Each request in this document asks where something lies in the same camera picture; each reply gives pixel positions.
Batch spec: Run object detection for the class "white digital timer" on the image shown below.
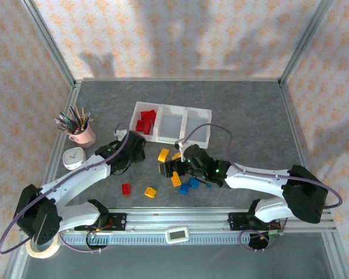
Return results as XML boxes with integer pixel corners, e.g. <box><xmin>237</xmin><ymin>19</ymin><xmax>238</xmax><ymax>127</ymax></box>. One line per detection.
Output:
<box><xmin>165</xmin><ymin>226</ymin><xmax>190</xmax><ymax>244</ymax></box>

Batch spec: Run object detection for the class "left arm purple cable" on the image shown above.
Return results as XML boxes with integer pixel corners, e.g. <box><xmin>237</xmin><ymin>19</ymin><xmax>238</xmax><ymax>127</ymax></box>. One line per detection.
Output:
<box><xmin>0</xmin><ymin>121</ymin><xmax>134</xmax><ymax>256</ymax></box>

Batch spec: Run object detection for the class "grey slotted cable duct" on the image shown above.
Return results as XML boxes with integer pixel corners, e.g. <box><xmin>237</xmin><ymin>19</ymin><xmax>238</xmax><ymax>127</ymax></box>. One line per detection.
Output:
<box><xmin>59</xmin><ymin>232</ymin><xmax>268</xmax><ymax>245</ymax></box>

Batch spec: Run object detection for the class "aluminium side rail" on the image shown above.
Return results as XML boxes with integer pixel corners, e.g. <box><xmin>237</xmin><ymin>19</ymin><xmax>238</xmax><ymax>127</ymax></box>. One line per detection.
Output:
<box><xmin>37</xmin><ymin>81</ymin><xmax>82</xmax><ymax>189</ymax></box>
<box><xmin>279</xmin><ymin>81</ymin><xmax>320</xmax><ymax>210</ymax></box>

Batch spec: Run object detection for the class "beige masking tape roll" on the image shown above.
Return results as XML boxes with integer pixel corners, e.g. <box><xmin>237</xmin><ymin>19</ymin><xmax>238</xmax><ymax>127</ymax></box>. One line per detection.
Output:
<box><xmin>25</xmin><ymin>232</ymin><xmax>61</xmax><ymax>259</ymax></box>

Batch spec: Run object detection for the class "pink pencil cup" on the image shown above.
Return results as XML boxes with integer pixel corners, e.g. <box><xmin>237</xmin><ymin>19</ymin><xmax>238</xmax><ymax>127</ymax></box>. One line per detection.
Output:
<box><xmin>69</xmin><ymin>121</ymin><xmax>96</xmax><ymax>148</ymax></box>

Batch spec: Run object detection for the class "aluminium back rail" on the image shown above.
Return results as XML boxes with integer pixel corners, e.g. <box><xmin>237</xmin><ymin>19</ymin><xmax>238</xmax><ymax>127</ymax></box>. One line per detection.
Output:
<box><xmin>75</xmin><ymin>77</ymin><xmax>282</xmax><ymax>83</ymax></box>

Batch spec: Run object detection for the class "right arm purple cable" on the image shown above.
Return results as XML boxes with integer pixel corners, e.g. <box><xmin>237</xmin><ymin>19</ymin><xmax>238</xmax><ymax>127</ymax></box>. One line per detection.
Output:
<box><xmin>180</xmin><ymin>123</ymin><xmax>343</xmax><ymax>252</ymax></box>

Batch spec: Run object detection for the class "white square clock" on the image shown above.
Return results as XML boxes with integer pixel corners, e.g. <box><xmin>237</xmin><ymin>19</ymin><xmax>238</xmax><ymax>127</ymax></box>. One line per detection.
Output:
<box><xmin>63</xmin><ymin>147</ymin><xmax>86</xmax><ymax>171</ymax></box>

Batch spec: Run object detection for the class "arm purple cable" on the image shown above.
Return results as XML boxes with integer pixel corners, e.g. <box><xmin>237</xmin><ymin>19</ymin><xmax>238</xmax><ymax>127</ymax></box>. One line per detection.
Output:
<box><xmin>180</xmin><ymin>123</ymin><xmax>343</xmax><ymax>252</ymax></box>
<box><xmin>0</xmin><ymin>121</ymin><xmax>134</xmax><ymax>256</ymax></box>

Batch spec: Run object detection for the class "translucent white plastic bin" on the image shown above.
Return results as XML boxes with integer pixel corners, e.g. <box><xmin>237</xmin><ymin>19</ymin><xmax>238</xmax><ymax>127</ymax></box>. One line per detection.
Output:
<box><xmin>155</xmin><ymin>104</ymin><xmax>190</xmax><ymax>145</ymax></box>
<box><xmin>129</xmin><ymin>101</ymin><xmax>163</xmax><ymax>143</ymax></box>
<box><xmin>180</xmin><ymin>106</ymin><xmax>213</xmax><ymax>149</ymax></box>

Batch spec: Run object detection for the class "aluminium front rail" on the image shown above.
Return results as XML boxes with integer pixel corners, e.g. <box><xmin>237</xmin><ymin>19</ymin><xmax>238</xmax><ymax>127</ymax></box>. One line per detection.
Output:
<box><xmin>22</xmin><ymin>208</ymin><xmax>337</xmax><ymax>233</ymax></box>

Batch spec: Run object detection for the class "aluminium frame post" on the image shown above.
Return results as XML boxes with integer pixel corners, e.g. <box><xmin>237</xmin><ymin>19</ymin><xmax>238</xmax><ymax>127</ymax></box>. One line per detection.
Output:
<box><xmin>20</xmin><ymin>0</ymin><xmax>76</xmax><ymax>85</ymax></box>
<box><xmin>279</xmin><ymin>0</ymin><xmax>335</xmax><ymax>85</ymax></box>

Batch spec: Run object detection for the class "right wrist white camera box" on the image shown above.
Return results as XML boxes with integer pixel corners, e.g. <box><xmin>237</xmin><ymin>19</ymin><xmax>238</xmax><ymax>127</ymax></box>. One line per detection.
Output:
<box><xmin>174</xmin><ymin>139</ymin><xmax>190</xmax><ymax>155</ymax></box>

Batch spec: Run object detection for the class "dark colored pencil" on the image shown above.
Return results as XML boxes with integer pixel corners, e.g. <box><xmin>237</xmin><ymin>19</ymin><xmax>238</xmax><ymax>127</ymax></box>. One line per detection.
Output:
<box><xmin>69</xmin><ymin>106</ymin><xmax>81</xmax><ymax>128</ymax></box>

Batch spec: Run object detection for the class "orange-yellow lego brick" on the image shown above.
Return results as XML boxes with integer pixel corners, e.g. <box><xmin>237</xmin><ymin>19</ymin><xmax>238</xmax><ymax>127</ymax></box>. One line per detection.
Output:
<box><xmin>170</xmin><ymin>171</ymin><xmax>183</xmax><ymax>187</ymax></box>

